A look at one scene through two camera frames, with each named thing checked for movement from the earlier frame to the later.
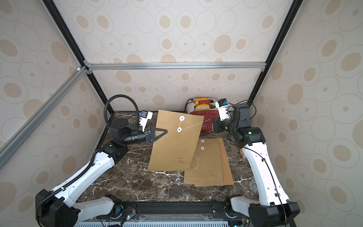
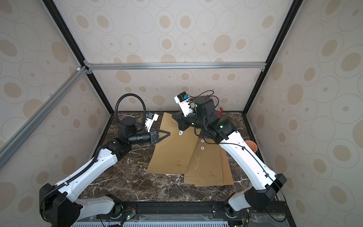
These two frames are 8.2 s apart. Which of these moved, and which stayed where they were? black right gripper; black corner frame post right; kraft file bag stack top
Moved: black right gripper
Stayed: kraft file bag stack top; black corner frame post right
